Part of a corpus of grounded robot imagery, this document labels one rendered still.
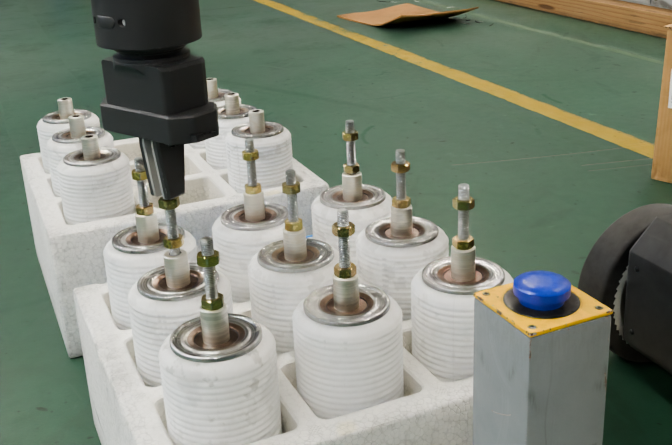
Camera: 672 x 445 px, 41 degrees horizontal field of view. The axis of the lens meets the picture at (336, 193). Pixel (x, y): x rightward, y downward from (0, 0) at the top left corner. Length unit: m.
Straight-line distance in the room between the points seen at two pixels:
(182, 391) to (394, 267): 0.27
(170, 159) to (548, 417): 0.38
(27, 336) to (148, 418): 0.59
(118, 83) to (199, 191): 0.59
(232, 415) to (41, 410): 0.49
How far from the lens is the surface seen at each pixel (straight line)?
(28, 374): 1.27
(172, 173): 0.80
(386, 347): 0.77
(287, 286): 0.85
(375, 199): 1.01
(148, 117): 0.77
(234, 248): 0.96
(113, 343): 0.92
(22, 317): 1.42
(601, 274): 1.12
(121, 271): 0.93
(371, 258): 0.90
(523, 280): 0.65
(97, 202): 1.23
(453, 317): 0.80
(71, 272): 1.22
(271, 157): 1.27
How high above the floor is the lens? 0.61
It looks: 20 degrees down
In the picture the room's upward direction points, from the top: 3 degrees counter-clockwise
